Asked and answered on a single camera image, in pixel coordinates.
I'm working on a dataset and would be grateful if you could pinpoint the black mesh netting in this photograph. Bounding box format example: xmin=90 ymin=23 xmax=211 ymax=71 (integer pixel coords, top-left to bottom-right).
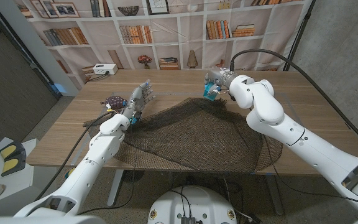
xmin=83 ymin=97 xmax=284 ymax=174

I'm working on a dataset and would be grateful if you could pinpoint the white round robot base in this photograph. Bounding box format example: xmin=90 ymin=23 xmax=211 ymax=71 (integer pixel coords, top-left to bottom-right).
xmin=147 ymin=185 xmax=238 ymax=224

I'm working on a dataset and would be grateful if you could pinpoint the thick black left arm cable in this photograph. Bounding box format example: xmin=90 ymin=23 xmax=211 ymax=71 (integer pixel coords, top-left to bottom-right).
xmin=34 ymin=111 xmax=113 ymax=202

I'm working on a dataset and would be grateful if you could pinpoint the white power strip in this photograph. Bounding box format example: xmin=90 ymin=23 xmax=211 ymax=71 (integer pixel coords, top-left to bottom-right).
xmin=92 ymin=63 xmax=119 ymax=76

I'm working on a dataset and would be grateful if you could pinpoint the black backdrop stand pole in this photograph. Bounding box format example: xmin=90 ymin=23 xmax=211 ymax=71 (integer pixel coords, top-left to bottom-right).
xmin=283 ymin=0 xmax=316 ymax=72

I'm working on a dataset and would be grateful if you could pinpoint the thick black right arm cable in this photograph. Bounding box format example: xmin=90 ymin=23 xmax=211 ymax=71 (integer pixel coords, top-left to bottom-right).
xmin=229 ymin=49 xmax=358 ymax=156

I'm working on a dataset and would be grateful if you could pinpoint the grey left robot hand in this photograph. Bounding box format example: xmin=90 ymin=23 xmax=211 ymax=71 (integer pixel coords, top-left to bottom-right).
xmin=121 ymin=79 xmax=157 ymax=124

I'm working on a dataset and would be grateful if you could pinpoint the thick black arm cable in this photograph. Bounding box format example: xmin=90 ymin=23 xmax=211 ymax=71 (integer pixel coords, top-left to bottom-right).
xmin=34 ymin=111 xmax=113 ymax=202
xmin=229 ymin=49 xmax=358 ymax=156

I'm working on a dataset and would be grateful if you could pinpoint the white robot torso edge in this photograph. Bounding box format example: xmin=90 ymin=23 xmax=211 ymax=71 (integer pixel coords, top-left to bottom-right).
xmin=0 ymin=215 xmax=106 ymax=224

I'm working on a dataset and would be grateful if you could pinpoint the white table leg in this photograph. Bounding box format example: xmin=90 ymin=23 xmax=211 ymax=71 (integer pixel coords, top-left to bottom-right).
xmin=106 ymin=169 xmax=124 ymax=207

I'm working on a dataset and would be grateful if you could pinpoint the black and yellow foot pedal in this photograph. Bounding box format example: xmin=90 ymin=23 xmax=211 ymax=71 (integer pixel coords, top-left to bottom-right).
xmin=0 ymin=141 xmax=27 ymax=177

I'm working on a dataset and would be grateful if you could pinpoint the printed bookshelf backdrop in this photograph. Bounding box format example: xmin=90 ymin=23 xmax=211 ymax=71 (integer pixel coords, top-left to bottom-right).
xmin=12 ymin=0 xmax=313 ymax=91

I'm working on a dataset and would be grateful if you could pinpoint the teal toy block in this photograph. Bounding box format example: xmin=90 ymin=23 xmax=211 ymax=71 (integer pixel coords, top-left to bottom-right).
xmin=203 ymin=81 xmax=219 ymax=101

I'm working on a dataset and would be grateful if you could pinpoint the dark purple toy fruit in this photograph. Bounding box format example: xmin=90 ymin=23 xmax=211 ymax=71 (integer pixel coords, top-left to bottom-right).
xmin=100 ymin=95 xmax=127 ymax=110

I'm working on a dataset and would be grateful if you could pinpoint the thin black hanging cable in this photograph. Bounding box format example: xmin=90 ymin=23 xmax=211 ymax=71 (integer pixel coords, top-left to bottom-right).
xmin=78 ymin=123 xmax=138 ymax=216

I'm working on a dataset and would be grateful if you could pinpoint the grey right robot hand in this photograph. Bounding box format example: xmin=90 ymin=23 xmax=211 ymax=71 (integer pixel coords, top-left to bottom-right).
xmin=204 ymin=68 xmax=239 ymax=97

